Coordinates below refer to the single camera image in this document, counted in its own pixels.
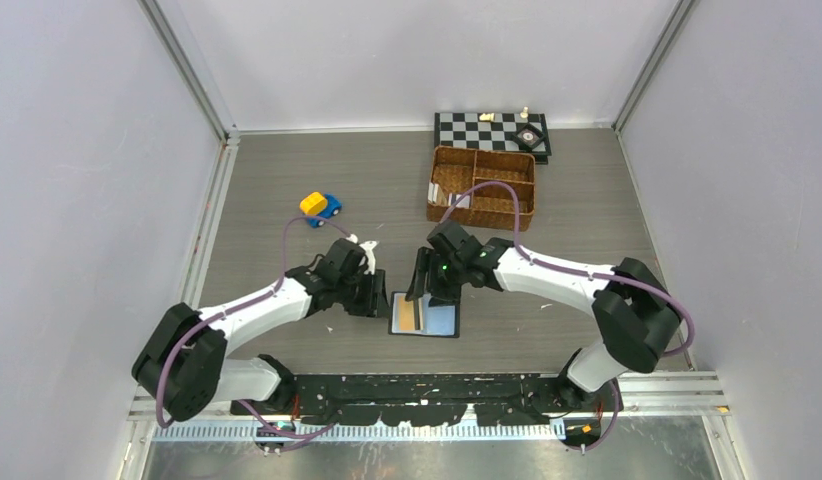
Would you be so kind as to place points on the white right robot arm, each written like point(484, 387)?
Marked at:
point(631, 308)

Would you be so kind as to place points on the striped card in basket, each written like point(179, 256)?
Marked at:
point(458, 200)

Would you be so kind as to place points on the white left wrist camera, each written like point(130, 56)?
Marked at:
point(369, 260)

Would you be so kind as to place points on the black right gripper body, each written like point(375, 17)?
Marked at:
point(445, 278)

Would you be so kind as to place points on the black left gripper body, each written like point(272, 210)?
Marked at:
point(361, 293)

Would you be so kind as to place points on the black leather card holder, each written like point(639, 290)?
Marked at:
point(439, 321)

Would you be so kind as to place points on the yellow toy block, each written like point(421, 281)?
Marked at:
point(313, 204)

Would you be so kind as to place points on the black white chessboard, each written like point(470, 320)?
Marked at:
point(464, 130)

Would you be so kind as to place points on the blue toy car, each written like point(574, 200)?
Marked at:
point(334, 207)

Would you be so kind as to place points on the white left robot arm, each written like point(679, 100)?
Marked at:
point(187, 363)

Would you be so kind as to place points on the silver credit card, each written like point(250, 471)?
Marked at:
point(434, 193)

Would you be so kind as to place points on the gold credit card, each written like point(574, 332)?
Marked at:
point(407, 315)

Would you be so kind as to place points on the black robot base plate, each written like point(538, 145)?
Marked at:
point(425, 400)

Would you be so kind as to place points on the woven wicker divided basket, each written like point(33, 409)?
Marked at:
point(501, 184)

